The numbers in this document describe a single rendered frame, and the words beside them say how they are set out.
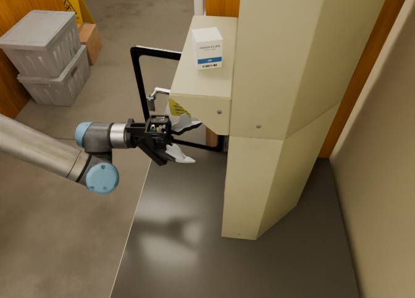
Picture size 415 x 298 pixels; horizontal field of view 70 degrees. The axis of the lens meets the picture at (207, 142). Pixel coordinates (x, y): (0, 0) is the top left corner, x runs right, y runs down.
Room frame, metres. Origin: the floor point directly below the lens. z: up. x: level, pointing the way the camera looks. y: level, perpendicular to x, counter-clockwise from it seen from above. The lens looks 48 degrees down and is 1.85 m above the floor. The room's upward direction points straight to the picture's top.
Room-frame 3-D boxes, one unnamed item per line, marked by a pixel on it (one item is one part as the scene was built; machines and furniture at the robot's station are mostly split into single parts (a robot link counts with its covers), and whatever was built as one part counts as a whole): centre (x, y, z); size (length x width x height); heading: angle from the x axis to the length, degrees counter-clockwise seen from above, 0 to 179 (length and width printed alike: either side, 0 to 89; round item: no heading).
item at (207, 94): (0.58, 0.00, 1.46); 0.32 x 0.11 x 0.10; 174
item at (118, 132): (0.59, 0.24, 1.23); 0.08 x 0.05 x 0.08; 174
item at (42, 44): (2.40, 1.42, 0.49); 0.60 x 0.42 x 0.33; 174
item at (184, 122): (0.63, 0.06, 1.25); 0.09 x 0.03 x 0.06; 120
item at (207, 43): (0.53, 0.00, 1.54); 0.05 x 0.05 x 0.06; 13
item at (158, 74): (0.77, 0.09, 1.19); 0.30 x 0.01 x 0.40; 74
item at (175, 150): (0.51, 0.08, 1.25); 0.09 x 0.03 x 0.06; 48
